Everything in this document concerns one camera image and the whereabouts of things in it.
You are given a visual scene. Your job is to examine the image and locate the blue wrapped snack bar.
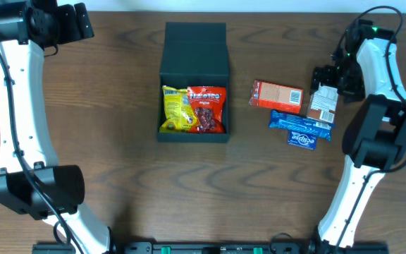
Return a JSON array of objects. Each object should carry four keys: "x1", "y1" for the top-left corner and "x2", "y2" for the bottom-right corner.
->
[{"x1": 269, "y1": 110, "x2": 333, "y2": 141}]

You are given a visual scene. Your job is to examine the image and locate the black gift box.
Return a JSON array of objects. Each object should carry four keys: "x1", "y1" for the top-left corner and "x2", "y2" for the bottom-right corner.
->
[{"x1": 156, "y1": 22, "x2": 230, "y2": 143}]

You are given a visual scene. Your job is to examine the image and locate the orange red cardboard box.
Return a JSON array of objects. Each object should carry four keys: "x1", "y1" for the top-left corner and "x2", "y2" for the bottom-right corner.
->
[{"x1": 249, "y1": 80, "x2": 303, "y2": 114}]

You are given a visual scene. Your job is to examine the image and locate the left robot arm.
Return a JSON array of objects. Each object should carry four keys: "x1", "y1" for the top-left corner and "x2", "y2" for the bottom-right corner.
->
[{"x1": 0, "y1": 1, "x2": 113, "y2": 253}]

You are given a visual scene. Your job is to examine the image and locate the brown white small carton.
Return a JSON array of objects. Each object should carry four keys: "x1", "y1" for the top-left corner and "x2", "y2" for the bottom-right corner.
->
[{"x1": 307, "y1": 85, "x2": 338, "y2": 124}]

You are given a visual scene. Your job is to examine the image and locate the red dried fruit bag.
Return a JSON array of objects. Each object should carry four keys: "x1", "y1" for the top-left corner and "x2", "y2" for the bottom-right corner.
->
[{"x1": 187, "y1": 86, "x2": 226, "y2": 133}]

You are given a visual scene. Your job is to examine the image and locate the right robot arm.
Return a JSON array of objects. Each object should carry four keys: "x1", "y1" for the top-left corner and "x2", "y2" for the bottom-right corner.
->
[{"x1": 307, "y1": 18, "x2": 406, "y2": 253}]

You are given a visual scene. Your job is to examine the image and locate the yellow snack bag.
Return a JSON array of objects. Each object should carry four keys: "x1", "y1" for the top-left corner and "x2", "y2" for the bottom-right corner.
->
[{"x1": 159, "y1": 85, "x2": 197, "y2": 133}]

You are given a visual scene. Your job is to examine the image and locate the blue eclipse mints pack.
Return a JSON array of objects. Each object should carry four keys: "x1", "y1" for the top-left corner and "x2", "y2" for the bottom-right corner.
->
[{"x1": 288, "y1": 131, "x2": 317, "y2": 150}]

